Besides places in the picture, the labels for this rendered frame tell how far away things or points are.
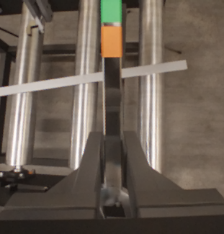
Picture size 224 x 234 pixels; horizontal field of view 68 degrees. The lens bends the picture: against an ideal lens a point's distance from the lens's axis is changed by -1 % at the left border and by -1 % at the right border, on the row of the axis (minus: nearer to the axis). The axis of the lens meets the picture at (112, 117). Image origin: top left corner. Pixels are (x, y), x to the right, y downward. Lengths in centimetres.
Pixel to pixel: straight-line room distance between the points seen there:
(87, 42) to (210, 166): 144
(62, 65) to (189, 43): 129
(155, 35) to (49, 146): 138
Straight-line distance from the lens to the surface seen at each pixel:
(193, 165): 171
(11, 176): 88
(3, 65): 176
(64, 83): 77
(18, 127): 84
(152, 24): 84
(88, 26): 86
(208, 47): 197
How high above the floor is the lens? 160
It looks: 81 degrees down
